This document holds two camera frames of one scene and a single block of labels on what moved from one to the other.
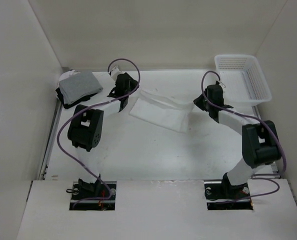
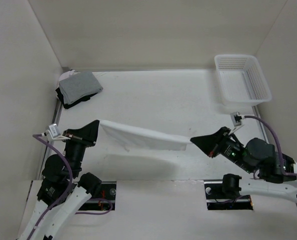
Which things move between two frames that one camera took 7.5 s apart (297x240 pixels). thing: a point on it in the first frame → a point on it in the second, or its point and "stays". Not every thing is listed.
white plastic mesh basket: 242,80 stays
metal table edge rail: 42,173 stays
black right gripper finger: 202,103 → 208,142
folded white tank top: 68,74 stays
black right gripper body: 206,95 → 228,147
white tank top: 168,112 → 133,138
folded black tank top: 70,105 stays
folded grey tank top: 79,86 stays
